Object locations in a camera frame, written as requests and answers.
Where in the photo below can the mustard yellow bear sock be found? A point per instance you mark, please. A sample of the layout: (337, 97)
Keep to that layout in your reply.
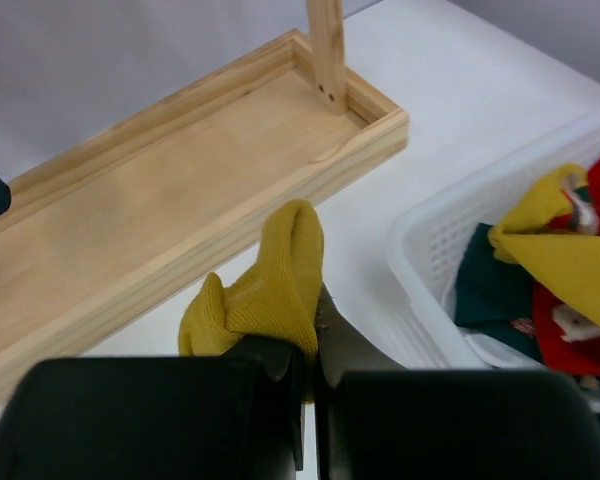
(566, 263)

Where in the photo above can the mustard yellow plain sock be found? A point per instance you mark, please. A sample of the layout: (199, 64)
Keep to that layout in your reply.
(276, 298)

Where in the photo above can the wooden hanger stand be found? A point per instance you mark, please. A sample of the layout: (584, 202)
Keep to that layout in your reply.
(110, 228)

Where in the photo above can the teal green sock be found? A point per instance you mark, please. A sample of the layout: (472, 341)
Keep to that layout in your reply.
(494, 306)

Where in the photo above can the red sock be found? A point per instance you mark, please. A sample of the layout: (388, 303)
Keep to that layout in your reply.
(568, 340)

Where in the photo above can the white plastic basket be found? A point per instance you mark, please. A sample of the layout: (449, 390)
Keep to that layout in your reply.
(426, 244)

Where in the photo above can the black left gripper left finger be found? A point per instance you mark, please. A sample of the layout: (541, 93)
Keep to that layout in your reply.
(233, 416)

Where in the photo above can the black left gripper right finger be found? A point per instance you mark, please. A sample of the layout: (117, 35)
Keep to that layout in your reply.
(376, 419)

